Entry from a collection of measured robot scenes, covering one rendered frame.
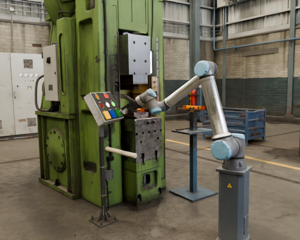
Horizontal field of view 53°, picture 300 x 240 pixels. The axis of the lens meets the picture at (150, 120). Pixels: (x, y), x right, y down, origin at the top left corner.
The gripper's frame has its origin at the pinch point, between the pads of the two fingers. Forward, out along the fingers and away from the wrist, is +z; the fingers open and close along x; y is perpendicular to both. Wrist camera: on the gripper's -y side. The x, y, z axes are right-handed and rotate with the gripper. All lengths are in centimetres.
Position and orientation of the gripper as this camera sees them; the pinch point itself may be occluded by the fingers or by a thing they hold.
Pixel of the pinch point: (120, 110)
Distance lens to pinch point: 273.8
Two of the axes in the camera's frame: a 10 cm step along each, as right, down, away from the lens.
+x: 3.8, -1.1, 9.2
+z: -7.9, 4.7, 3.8
